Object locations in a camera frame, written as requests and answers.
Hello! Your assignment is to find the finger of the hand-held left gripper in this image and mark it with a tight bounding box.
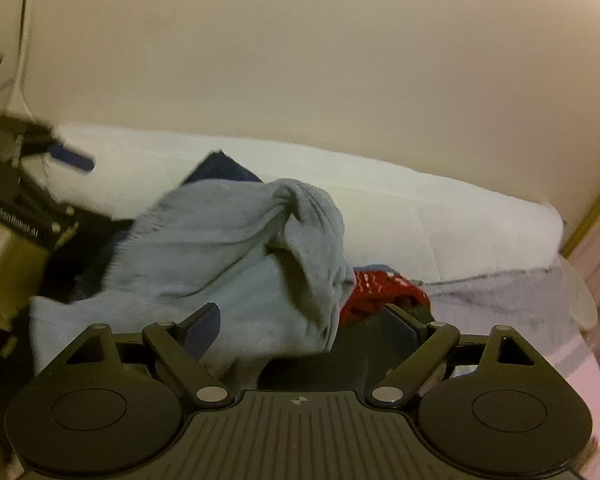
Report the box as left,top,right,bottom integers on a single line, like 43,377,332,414
0,114,97,176
55,202,137,235

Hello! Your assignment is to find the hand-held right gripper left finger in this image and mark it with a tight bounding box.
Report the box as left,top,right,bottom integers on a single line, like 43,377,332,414
67,302,233,408

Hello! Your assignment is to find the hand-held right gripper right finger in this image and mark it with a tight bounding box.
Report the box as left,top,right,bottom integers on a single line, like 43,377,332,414
370,304,537,407

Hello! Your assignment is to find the light blue garment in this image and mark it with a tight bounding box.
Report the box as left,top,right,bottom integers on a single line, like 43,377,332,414
29,178,357,386

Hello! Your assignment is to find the red patterned cloth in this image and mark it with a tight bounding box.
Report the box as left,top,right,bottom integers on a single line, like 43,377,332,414
341,269,432,326

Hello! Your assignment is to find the cardboard box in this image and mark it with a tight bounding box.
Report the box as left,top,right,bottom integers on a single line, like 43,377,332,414
0,217,51,333

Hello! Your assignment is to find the grey towel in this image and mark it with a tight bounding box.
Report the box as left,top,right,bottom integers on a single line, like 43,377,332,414
422,266,583,376

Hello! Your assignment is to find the bed sheet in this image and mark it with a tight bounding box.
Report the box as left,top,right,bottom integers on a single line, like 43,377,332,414
42,124,568,283

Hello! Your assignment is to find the dark navy cloth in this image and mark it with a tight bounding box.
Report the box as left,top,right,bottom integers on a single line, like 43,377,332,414
182,150,265,186

